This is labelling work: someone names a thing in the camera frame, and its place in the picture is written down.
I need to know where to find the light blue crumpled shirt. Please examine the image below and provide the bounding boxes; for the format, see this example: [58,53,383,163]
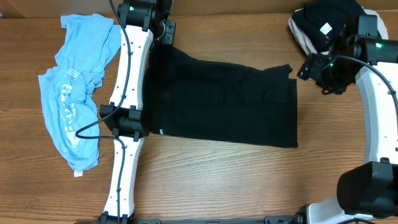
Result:
[38,14,121,172]

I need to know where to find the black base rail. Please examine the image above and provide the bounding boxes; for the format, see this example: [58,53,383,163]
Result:
[74,215,299,224]

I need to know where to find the folded beige garment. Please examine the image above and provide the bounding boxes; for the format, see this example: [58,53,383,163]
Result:
[289,9,388,55]

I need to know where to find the black mesh shirt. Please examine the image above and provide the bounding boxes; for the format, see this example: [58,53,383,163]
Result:
[144,44,298,147]

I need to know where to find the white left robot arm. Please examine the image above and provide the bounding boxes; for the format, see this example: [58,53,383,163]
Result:
[97,0,176,223]

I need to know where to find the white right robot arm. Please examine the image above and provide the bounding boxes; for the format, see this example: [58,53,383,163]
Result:
[292,15,397,224]

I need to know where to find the folded black shirt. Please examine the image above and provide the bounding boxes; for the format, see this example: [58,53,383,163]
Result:
[292,0,365,52]

